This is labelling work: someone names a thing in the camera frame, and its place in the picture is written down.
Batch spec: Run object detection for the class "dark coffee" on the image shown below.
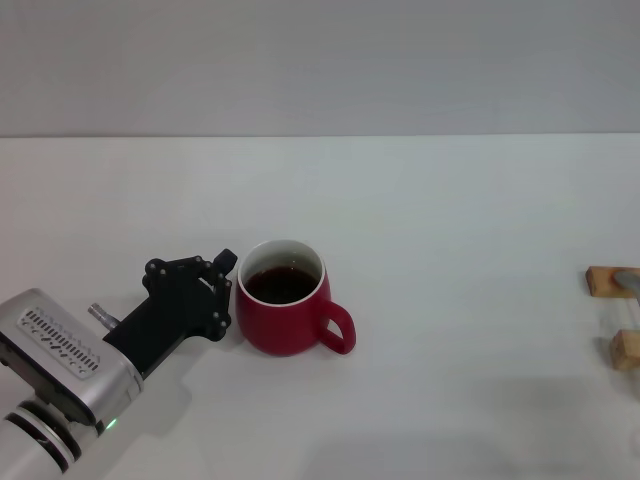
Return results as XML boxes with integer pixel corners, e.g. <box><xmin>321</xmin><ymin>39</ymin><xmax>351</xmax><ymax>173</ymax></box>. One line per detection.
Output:
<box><xmin>243</xmin><ymin>266</ymin><xmax>321</xmax><ymax>305</ymax></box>

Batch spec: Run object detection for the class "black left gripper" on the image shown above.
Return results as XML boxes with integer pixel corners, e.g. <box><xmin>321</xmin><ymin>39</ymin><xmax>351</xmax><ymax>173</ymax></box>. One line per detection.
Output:
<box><xmin>103</xmin><ymin>248</ymin><xmax>239</xmax><ymax>380</ymax></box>

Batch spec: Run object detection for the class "short wooden block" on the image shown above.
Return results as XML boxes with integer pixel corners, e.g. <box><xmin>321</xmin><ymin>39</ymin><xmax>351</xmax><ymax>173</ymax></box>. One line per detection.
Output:
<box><xmin>609</xmin><ymin>328</ymin><xmax>640</xmax><ymax>371</ymax></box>

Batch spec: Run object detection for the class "left wrist metal connector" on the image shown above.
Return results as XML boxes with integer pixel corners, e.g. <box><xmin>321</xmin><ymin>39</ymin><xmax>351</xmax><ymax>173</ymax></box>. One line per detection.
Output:
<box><xmin>88</xmin><ymin>302</ymin><xmax>120</xmax><ymax>331</ymax></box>

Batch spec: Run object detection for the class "pink spoon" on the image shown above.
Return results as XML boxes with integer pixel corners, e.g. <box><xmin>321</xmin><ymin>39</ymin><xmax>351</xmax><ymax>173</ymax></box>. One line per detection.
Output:
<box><xmin>613</xmin><ymin>268</ymin><xmax>640</xmax><ymax>304</ymax></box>

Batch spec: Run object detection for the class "red ceramic mug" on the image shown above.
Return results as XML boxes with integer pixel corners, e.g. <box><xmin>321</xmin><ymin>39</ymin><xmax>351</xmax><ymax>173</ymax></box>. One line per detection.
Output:
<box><xmin>234</xmin><ymin>239</ymin><xmax>357</xmax><ymax>357</ymax></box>

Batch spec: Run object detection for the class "long wooden block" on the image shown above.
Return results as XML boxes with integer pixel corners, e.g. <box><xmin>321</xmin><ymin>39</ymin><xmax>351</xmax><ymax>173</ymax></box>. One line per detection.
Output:
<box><xmin>584</xmin><ymin>266</ymin><xmax>640</xmax><ymax>300</ymax></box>

